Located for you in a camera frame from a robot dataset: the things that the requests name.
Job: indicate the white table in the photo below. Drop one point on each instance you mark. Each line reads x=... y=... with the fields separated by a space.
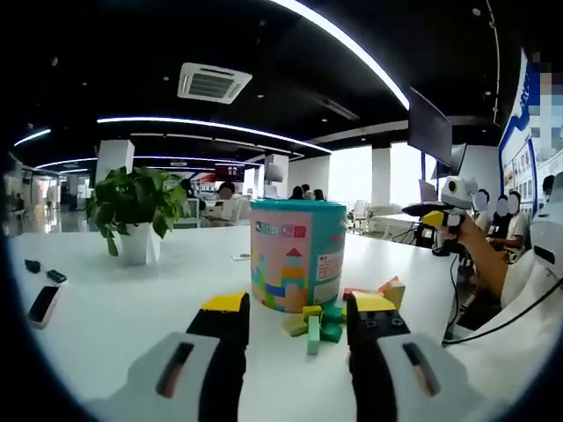
x=132 y=307

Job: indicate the large black display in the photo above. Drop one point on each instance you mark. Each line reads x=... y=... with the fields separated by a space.
x=429 y=127

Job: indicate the group of white office chairs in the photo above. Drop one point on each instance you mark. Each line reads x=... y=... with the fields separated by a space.
x=361 y=213

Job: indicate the white conference desk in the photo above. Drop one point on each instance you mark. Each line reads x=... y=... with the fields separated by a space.
x=396 y=220

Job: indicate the smaller black display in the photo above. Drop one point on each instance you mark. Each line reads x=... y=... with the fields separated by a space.
x=457 y=158

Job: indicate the grey pillar monitor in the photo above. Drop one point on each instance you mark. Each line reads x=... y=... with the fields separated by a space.
x=274 y=173

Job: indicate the monitor on floor stand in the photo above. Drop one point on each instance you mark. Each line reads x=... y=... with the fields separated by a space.
x=427 y=191

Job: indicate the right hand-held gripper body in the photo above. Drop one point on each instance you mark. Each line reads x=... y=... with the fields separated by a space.
x=457 y=193

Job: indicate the thin curved ceiling light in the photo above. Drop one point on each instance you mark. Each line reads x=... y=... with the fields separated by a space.
x=132 y=119

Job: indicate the long curved ceiling light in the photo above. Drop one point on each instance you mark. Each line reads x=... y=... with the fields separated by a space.
x=374 y=63

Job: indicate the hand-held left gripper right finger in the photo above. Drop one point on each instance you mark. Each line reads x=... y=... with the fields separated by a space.
x=396 y=382

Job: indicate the green potted plant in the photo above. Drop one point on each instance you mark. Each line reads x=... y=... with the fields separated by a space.
x=136 y=202

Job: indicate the ceiling air conditioner vent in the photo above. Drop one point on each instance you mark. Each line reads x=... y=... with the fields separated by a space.
x=214 y=83

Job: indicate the white chest device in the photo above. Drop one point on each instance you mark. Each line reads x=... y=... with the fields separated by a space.
x=550 y=224

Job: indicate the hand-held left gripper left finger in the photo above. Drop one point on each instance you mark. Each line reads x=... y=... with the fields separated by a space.
x=198 y=373

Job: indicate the blue framed wall poster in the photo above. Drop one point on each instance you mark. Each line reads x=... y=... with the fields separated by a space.
x=512 y=145

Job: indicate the dark red hanging screen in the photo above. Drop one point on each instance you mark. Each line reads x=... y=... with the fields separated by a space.
x=228 y=172

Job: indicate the black car key fob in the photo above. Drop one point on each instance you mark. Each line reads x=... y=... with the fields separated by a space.
x=56 y=276
x=32 y=265

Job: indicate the black phone on table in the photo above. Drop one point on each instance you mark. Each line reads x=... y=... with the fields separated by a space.
x=44 y=307

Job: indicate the teal toy storage bucket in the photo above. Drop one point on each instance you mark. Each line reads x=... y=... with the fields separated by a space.
x=294 y=255

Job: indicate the pile of coloured toy blocks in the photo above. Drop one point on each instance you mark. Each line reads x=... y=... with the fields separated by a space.
x=313 y=334

